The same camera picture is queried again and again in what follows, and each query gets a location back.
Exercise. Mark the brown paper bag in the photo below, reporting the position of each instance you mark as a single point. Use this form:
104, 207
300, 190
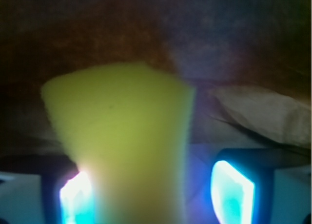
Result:
207, 42

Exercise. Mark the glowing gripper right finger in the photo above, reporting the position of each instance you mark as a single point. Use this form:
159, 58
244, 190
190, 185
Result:
234, 186

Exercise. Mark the yellow green sponge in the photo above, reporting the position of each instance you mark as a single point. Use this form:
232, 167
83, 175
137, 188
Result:
127, 125

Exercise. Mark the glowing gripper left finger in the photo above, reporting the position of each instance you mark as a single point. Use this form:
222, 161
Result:
66, 192

